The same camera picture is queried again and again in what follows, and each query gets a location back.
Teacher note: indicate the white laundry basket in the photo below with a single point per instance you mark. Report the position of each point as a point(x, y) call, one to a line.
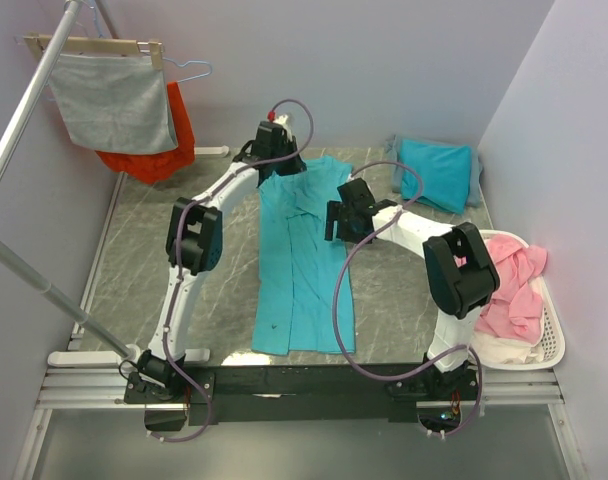
point(544, 340)

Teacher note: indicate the orange hanging garment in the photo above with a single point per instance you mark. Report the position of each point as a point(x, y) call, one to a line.
point(150, 169)

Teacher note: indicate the metal clothes rack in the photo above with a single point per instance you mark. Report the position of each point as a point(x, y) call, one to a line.
point(8, 144)

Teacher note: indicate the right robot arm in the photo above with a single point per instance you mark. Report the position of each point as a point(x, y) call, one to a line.
point(460, 272)

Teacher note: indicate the pink t shirt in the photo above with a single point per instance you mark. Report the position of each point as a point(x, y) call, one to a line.
point(515, 308)

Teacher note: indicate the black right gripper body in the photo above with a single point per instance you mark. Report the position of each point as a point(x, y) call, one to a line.
point(345, 228)

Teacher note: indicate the white rack foot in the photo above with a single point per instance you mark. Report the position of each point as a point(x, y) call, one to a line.
point(219, 152)

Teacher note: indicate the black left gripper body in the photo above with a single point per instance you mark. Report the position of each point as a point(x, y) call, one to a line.
point(288, 165)

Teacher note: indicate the grey hanging cloth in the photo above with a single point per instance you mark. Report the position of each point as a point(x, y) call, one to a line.
point(114, 104)

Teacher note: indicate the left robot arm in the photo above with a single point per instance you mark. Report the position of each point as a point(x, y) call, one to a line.
point(194, 243)

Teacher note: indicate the folded turquoise t shirt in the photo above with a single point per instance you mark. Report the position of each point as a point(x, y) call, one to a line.
point(445, 172)

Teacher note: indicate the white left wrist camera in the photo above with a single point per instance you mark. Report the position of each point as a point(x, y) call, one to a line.
point(285, 120)

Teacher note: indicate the black base beam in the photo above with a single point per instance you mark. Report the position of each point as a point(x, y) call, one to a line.
point(222, 394)

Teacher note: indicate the aluminium rail frame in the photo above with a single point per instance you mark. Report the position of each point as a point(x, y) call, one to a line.
point(104, 389)

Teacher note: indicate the turquoise t shirt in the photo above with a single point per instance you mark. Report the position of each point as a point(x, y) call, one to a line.
point(445, 172)
point(298, 267)

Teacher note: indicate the wooden clip hanger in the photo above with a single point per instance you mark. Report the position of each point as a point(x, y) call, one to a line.
point(38, 43)

